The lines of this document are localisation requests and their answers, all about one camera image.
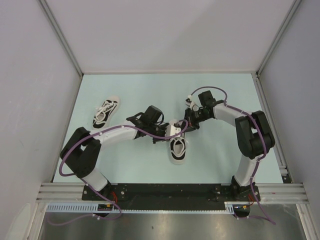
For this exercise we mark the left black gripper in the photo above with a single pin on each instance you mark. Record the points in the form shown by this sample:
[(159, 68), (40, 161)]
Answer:
[(155, 140)]

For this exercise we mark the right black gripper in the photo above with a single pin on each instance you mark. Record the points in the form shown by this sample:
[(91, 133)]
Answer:
[(189, 116)]

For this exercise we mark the black white sneaker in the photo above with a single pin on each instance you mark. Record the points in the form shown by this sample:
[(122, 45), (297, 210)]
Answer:
[(104, 113), (178, 147)]

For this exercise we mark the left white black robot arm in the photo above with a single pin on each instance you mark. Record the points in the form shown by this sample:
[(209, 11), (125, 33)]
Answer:
[(82, 150)]

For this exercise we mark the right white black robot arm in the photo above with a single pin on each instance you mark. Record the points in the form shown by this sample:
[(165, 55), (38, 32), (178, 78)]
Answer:
[(253, 133)]

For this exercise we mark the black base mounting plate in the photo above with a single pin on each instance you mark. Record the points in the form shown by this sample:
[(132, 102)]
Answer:
[(174, 195)]

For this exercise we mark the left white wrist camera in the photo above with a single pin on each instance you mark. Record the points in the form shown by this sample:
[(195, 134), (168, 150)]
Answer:
[(173, 130)]

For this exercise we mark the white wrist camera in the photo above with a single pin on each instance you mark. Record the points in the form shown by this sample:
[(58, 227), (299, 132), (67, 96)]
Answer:
[(191, 104), (173, 130)]

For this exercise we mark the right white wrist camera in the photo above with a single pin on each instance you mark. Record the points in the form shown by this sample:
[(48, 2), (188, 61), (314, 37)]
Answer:
[(191, 104)]

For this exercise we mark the grey slotted cable duct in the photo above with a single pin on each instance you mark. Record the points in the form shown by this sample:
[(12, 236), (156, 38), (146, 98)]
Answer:
[(106, 208)]

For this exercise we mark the aluminium front frame rail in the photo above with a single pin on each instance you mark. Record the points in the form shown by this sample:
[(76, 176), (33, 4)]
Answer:
[(276, 193)]

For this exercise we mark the right aluminium corner post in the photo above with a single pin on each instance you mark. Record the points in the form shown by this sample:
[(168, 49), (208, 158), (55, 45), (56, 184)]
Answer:
[(279, 35)]

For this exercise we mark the aluminium corner post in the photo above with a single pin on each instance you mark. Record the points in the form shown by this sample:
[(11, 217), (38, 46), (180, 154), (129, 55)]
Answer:
[(279, 35), (60, 35)]

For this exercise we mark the left aluminium corner post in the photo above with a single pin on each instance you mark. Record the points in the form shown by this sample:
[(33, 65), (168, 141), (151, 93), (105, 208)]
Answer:
[(60, 35)]

